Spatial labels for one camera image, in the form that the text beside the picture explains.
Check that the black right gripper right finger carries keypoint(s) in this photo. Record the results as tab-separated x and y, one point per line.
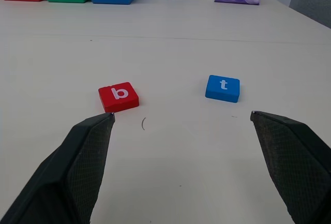
297	162

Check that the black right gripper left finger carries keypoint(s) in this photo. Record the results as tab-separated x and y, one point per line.
64	172

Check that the red letter b tile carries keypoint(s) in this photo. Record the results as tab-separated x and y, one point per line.
119	97

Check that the blue letter t tile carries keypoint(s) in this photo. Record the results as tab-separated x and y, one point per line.
222	89

